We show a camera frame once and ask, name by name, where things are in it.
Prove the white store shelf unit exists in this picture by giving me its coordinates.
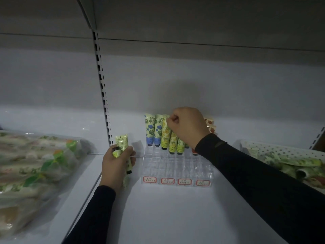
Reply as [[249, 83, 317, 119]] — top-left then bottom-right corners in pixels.
[[0, 0, 325, 244]]

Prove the clear acrylic display rack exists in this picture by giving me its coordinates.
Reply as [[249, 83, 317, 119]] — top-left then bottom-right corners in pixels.
[[141, 143, 215, 188]]

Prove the row of cream tubes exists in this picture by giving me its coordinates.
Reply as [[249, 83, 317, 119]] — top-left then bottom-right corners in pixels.
[[144, 114, 216, 148]]

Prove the white perforated basket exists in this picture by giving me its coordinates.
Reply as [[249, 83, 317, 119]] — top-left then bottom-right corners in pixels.
[[232, 139, 325, 195]]

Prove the clear bag of green sweets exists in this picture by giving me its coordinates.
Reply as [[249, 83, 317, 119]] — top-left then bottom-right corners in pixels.
[[0, 130, 95, 239]]

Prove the person's left hand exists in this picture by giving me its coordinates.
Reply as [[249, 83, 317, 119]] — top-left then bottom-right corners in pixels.
[[99, 144, 136, 194]]

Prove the person's right forearm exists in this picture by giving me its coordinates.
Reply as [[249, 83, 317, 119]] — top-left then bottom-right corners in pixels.
[[195, 133, 325, 244]]

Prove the person's right hand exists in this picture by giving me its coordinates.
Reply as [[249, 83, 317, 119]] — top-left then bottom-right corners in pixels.
[[166, 107, 211, 150]]

